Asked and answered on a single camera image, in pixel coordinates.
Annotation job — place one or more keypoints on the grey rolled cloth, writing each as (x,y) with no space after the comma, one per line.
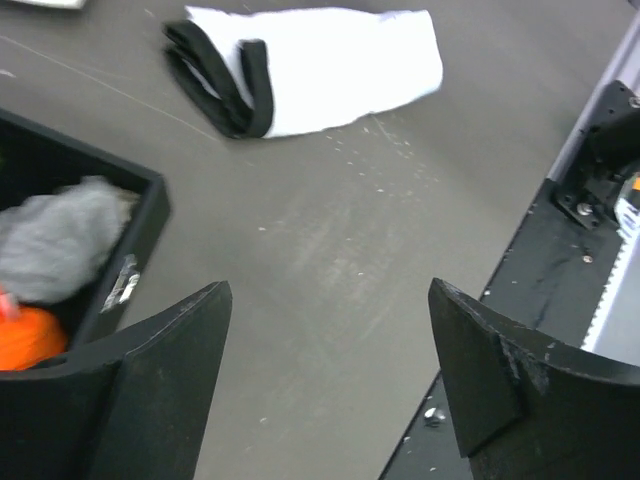
(53,245)

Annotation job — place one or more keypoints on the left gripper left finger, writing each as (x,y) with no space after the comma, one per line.
(132,405)

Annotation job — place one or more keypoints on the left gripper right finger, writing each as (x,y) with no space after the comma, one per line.
(527,406)

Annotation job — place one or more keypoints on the orange rolled cloth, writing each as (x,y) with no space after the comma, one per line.
(28,337)

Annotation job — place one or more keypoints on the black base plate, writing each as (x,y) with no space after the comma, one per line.
(552,275)

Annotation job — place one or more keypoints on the white underwear black waistband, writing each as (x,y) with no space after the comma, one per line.
(300,71)

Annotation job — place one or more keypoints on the black compartment box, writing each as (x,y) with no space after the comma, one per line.
(38,160)

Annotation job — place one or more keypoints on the grey cable duct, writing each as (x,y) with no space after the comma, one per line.
(609,293)

